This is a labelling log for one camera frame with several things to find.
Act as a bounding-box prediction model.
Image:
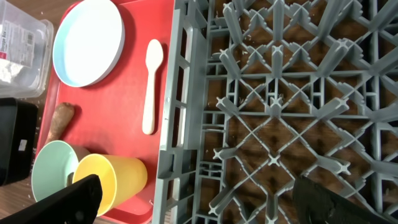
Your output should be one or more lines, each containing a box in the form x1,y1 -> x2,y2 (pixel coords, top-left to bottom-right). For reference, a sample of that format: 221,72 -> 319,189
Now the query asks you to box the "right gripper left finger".
1,174 -> 103,224

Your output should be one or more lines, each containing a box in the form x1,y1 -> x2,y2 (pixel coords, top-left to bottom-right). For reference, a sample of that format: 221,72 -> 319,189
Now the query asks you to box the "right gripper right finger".
293,176 -> 389,224

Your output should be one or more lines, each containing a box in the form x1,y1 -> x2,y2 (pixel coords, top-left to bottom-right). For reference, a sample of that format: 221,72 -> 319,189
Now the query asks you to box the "mint green bowl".
31,140 -> 90,202

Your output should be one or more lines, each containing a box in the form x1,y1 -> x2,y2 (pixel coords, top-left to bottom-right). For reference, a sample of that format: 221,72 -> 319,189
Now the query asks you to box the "yellow plastic cup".
73,154 -> 148,216

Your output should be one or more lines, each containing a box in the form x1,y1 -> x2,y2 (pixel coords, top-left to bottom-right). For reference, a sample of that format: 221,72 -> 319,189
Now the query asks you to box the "grey dishwasher rack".
152,0 -> 397,223

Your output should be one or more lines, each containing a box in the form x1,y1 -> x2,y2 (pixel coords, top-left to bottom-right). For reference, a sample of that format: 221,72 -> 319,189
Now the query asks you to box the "red serving tray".
37,0 -> 174,223

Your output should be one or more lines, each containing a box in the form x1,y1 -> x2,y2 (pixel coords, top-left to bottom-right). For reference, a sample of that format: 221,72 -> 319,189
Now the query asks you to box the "brown carrot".
45,102 -> 75,144

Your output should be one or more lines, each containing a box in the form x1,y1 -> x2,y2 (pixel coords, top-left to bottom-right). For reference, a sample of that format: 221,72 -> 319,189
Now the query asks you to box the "black plastic tray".
1,98 -> 38,186

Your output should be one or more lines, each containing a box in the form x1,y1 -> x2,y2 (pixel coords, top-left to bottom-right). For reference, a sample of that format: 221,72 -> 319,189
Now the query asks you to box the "large white plate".
52,0 -> 125,88

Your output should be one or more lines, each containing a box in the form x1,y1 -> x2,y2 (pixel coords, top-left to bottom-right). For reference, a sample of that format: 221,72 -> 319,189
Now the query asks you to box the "white plastic spoon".
142,39 -> 164,135

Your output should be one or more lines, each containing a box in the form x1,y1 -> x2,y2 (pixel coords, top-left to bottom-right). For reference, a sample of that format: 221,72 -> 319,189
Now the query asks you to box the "clear plastic bin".
1,0 -> 54,98

